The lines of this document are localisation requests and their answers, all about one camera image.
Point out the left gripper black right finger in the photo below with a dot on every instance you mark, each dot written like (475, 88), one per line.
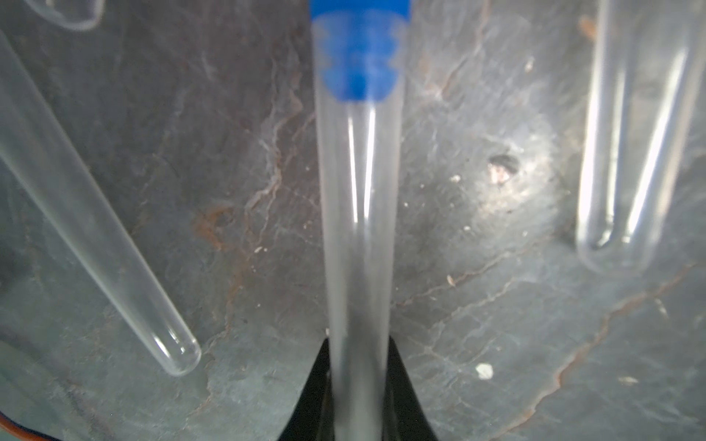
(403, 419)

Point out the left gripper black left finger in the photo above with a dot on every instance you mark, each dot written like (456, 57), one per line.
(313, 416)

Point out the clear test tube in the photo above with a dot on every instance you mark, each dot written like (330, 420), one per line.
(648, 64)
(358, 145)

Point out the clear test tube diagonal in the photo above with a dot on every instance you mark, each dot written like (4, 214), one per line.
(37, 151)

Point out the blue stopper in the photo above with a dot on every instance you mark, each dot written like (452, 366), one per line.
(357, 45)

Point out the clear test tube lowest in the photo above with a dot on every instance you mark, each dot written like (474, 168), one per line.
(74, 15)

